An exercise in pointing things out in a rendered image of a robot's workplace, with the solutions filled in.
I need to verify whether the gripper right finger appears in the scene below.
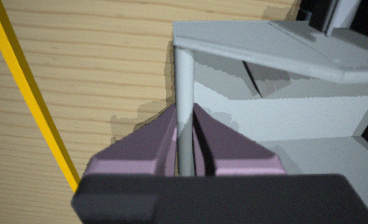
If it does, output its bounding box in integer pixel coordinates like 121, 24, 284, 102
192, 103, 288, 176

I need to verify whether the yellow bar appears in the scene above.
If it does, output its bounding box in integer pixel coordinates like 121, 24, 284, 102
0, 0, 80, 193

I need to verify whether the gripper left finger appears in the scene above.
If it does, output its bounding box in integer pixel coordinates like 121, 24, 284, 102
82, 103, 177, 177

